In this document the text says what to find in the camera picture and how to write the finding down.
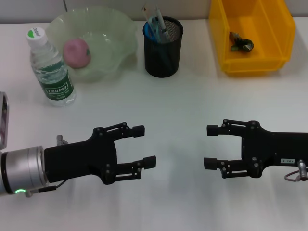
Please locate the black mesh pen holder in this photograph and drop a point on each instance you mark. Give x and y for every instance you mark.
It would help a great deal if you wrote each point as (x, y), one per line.
(162, 65)

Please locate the yellow plastic bin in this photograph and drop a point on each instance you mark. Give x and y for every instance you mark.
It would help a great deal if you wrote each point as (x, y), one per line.
(264, 48)

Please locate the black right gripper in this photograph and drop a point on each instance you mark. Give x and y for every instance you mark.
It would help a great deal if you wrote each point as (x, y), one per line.
(276, 149)

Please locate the blue scissors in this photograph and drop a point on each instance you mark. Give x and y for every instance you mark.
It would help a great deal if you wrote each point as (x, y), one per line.
(149, 32)

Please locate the transparent plastic ruler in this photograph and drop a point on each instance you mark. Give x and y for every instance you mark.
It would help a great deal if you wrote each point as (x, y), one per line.
(147, 13)

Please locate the pale green wavy fruit bowl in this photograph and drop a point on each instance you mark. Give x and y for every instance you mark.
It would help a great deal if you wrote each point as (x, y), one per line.
(108, 55)

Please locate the silver ballpoint pen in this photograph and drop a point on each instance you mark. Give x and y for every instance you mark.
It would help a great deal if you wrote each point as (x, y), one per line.
(161, 24)

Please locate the green plastic wrapper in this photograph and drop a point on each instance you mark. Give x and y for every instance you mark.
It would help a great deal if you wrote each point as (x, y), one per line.
(243, 44)

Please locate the pink toy peach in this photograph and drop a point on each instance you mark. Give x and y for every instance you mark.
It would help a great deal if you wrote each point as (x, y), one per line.
(74, 53)

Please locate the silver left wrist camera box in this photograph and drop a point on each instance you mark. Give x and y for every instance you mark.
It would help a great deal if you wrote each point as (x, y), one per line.
(3, 120)

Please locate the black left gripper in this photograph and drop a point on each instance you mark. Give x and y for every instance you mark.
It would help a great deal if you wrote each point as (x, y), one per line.
(79, 158)

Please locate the clear green-label water bottle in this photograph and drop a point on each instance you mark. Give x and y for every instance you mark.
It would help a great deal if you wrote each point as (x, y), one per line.
(57, 89)

